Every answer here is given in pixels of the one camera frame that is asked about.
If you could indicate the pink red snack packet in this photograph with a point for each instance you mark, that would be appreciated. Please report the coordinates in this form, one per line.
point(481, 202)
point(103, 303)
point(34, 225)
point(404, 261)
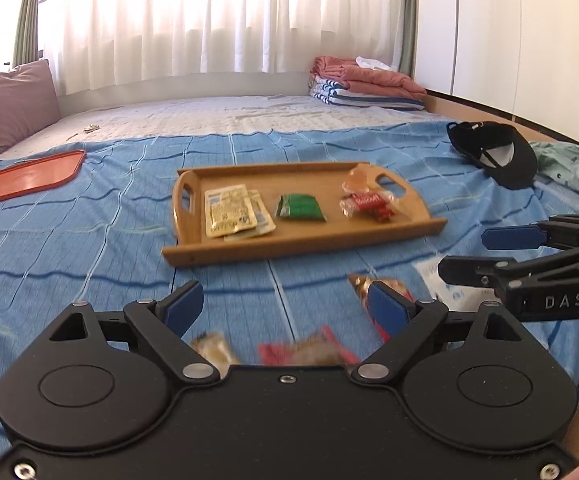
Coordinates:
point(289, 352)

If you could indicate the dark red bar packet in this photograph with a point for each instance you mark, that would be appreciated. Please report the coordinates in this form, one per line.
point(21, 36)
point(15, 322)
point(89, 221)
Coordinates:
point(384, 215)

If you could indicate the black cap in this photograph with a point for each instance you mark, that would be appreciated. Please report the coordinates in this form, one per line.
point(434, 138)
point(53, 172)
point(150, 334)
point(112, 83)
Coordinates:
point(519, 165)

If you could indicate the red biscuit packet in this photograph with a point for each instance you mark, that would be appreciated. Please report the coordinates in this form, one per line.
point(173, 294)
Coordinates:
point(364, 202)

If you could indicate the green curtain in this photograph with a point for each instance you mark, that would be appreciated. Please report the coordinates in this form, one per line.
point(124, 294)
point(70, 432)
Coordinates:
point(409, 25)
point(25, 25)

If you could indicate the brown peanut snack packet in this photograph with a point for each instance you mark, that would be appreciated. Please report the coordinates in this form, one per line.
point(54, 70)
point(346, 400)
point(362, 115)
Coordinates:
point(214, 350)

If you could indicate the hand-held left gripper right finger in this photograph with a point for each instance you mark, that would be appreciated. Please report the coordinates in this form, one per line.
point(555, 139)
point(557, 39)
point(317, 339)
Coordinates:
point(387, 308)

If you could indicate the folded blue striped blanket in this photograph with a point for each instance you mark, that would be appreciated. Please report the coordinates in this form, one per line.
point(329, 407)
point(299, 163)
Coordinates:
point(334, 91)

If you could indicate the orange red snack packet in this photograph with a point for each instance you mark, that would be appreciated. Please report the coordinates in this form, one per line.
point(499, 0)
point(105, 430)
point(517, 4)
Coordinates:
point(362, 285)

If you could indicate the blue checked bedsheet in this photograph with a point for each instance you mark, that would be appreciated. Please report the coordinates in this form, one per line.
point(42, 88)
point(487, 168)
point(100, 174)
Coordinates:
point(94, 260)

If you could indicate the orange plastic tray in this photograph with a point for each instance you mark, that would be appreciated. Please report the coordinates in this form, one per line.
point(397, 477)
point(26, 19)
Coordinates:
point(19, 180)

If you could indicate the white wardrobe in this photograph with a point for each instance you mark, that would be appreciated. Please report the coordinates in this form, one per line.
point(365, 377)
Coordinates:
point(509, 35)

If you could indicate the folded blankets stack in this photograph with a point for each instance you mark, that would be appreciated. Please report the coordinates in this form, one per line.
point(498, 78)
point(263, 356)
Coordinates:
point(379, 80)

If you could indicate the wooden bed frame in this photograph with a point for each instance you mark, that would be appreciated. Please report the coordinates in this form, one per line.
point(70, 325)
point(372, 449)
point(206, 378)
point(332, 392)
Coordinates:
point(499, 117)

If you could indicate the mauve pillow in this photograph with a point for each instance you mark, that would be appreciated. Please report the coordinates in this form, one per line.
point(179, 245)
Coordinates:
point(11, 105)

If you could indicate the gold snack packet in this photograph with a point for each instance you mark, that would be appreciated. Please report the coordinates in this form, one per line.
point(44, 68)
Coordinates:
point(263, 222)
point(227, 210)

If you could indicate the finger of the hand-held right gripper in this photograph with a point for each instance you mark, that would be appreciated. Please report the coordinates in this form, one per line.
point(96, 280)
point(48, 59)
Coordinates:
point(512, 237)
point(474, 271)

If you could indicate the white pastry packet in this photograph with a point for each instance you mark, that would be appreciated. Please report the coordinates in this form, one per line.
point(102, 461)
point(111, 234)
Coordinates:
point(429, 280)

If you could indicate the grey green jacket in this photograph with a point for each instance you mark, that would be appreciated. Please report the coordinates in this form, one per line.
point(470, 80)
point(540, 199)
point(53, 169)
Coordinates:
point(574, 170)

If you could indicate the clear jelly cup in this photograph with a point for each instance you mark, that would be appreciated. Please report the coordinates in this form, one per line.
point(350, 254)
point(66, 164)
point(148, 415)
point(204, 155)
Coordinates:
point(357, 180)

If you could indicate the green snack packet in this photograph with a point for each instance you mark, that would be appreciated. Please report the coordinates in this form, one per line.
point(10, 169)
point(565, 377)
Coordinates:
point(299, 206)

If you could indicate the grey mattress pad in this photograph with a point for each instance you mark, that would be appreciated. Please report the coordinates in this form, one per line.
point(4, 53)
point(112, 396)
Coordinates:
point(219, 115)

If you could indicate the white sheer curtain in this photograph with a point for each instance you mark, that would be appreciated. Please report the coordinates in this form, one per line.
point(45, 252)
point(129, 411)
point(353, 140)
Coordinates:
point(219, 25)

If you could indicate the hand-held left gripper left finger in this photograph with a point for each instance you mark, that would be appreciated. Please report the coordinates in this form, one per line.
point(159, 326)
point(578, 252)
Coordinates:
point(184, 306)

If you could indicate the beige headboard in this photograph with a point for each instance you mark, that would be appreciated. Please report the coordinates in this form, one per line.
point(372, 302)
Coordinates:
point(194, 85)

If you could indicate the white cloth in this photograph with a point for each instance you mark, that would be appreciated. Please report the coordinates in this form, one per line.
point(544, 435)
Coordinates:
point(369, 62)

